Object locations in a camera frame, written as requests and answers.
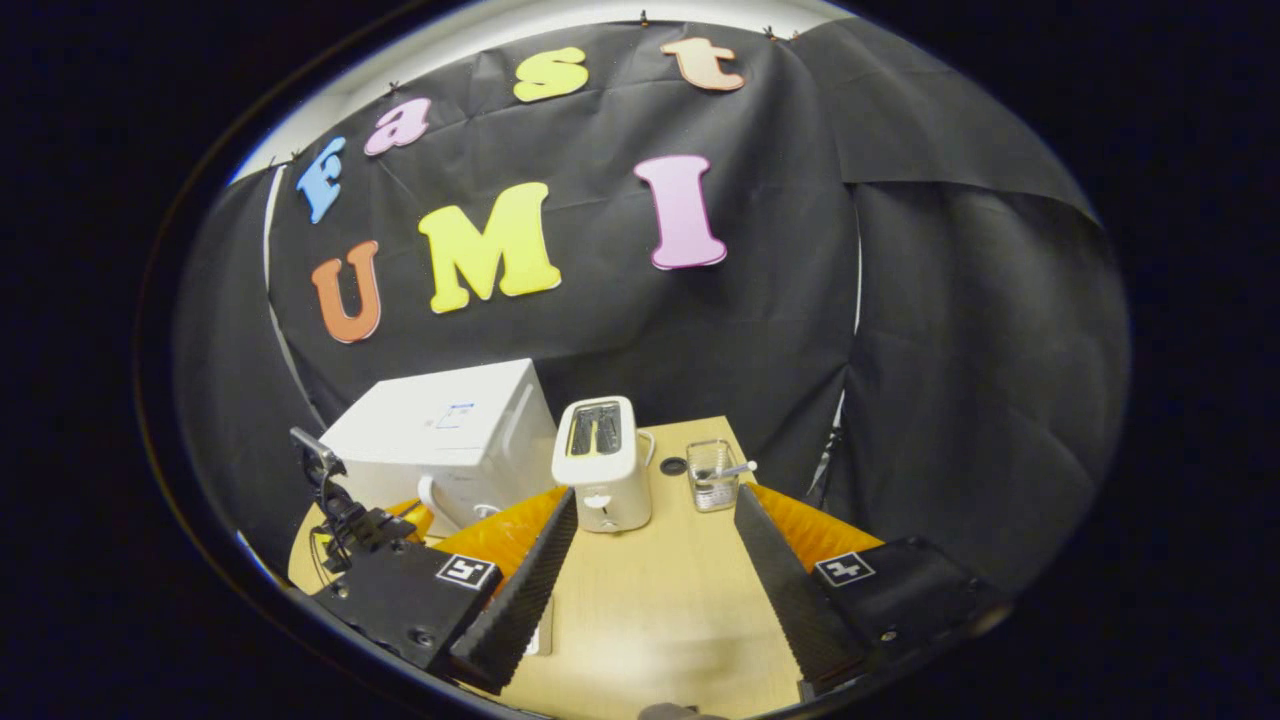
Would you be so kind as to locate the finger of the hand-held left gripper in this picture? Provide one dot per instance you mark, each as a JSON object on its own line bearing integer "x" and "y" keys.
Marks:
{"x": 418, "y": 520}

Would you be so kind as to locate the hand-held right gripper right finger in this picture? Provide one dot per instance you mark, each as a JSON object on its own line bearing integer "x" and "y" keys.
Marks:
{"x": 790, "y": 600}

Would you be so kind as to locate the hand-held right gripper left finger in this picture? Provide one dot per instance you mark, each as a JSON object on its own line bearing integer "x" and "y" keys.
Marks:
{"x": 520, "y": 600}

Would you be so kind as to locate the white microwave oven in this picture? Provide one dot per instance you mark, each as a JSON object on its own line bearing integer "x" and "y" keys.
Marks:
{"x": 440, "y": 420}

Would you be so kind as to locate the small square utensil holder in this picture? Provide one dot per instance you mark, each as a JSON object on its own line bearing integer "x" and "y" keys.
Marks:
{"x": 712, "y": 495}

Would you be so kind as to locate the utensil in holder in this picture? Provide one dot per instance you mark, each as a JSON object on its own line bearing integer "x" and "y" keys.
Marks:
{"x": 745, "y": 466}

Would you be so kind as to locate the cream toaster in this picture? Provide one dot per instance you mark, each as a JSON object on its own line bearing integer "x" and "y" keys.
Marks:
{"x": 605, "y": 480}

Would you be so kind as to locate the black backdrop cloth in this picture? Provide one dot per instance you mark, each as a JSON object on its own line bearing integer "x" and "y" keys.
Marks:
{"x": 950, "y": 350}

